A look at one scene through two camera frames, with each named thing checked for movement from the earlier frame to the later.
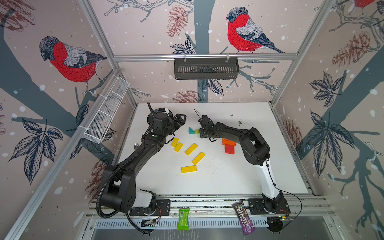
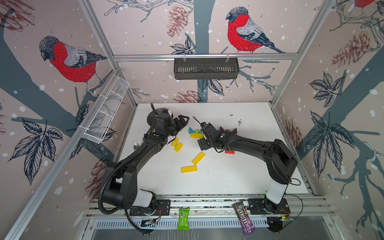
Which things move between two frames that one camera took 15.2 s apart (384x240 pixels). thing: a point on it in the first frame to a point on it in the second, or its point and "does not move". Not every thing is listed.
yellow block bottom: x=188 y=169 does not move
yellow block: x=191 y=149 to x=195 y=135
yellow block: x=198 y=158 does not move
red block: x=229 y=151 does not move
